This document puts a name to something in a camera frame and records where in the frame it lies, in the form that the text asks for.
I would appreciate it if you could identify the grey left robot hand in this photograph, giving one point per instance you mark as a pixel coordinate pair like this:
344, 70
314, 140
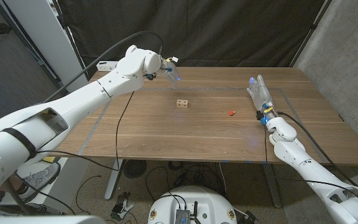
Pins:
170, 73

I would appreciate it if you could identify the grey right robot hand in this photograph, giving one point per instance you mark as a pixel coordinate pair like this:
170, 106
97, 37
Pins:
261, 95

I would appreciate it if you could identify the wooden block with holes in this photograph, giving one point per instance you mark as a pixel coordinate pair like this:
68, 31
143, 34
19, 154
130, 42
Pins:
182, 103

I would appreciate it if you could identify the wooden screw with red head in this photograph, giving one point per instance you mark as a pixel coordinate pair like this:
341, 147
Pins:
231, 113

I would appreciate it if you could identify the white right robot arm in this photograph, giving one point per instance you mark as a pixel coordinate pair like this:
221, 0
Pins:
300, 161

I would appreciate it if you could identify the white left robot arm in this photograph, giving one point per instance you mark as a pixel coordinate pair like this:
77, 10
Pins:
73, 102

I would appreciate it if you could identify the white power strip box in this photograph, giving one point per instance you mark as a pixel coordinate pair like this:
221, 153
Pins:
106, 66

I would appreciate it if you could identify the black backdrop stand pole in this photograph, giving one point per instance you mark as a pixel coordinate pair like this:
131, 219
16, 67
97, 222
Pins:
311, 29
70, 40

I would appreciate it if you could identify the grey table leg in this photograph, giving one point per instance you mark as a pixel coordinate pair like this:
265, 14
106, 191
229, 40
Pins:
270, 186

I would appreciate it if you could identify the round black floor fan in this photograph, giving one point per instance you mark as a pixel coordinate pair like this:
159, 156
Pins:
134, 168

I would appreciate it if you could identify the white table leg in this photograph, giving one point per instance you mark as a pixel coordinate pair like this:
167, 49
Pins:
113, 180

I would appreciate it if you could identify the small black device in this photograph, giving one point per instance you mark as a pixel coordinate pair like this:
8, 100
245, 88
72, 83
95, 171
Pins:
251, 217

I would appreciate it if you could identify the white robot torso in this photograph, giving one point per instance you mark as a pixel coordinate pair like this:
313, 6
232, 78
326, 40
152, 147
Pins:
194, 199

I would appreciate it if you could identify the white pillar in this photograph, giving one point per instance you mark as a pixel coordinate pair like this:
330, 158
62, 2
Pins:
48, 40

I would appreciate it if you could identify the black white floor gadget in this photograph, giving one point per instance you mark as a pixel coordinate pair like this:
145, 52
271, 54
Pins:
121, 207

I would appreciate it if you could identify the grey electronics box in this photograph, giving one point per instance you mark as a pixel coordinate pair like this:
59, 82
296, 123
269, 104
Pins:
182, 216

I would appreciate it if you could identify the yellow black object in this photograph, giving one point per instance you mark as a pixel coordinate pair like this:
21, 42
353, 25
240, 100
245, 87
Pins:
49, 159

